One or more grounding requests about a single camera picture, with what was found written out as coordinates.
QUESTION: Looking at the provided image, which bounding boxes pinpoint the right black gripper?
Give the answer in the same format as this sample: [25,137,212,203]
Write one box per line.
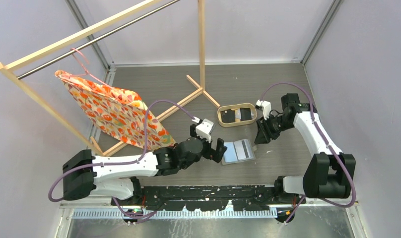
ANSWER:
[255,113,295,145]

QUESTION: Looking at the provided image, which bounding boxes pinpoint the grey chip credit card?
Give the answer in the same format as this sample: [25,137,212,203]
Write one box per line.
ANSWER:
[234,139,255,161]

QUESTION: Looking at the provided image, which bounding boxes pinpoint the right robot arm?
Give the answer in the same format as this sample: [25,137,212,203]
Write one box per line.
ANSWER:
[254,93,356,204]

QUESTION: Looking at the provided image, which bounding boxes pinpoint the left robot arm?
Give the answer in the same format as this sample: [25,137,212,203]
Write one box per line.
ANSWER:
[62,121,227,205]

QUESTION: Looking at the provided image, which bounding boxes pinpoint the black VIP card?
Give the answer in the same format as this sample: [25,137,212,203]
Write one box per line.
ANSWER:
[220,109,236,123]

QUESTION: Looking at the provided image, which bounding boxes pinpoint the oval wooden tray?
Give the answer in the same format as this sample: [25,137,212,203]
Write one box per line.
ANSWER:
[217,103,257,127]

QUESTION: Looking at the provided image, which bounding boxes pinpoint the floral orange cloth bag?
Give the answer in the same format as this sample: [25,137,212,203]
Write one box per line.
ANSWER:
[55,70,175,151]

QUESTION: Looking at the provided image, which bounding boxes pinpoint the metal rack rod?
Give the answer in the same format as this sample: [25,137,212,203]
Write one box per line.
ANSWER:
[6,0,178,80]

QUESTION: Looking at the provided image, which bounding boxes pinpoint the wooden clothes rack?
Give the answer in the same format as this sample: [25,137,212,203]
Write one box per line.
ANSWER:
[0,0,221,157]

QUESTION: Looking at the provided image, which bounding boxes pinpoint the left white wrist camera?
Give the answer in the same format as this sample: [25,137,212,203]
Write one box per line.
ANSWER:
[192,117,215,143]

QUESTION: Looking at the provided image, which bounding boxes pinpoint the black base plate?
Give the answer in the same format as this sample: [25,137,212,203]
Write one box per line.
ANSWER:
[118,185,300,211]

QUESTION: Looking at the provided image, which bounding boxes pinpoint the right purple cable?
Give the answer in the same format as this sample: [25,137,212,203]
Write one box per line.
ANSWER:
[260,82,357,224]

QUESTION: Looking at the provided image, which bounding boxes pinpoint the purple cable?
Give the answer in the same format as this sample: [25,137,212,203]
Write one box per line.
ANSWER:
[48,100,201,224]
[260,82,357,224]

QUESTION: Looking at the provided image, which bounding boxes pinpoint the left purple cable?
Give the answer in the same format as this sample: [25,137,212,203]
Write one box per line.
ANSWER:
[48,100,201,224]

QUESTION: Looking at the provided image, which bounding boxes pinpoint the pink wire hanger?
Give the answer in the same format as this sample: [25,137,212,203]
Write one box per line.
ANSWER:
[71,48,110,87]

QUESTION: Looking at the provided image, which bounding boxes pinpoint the aluminium frame rail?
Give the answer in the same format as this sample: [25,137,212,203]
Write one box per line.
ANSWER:
[60,183,359,220]

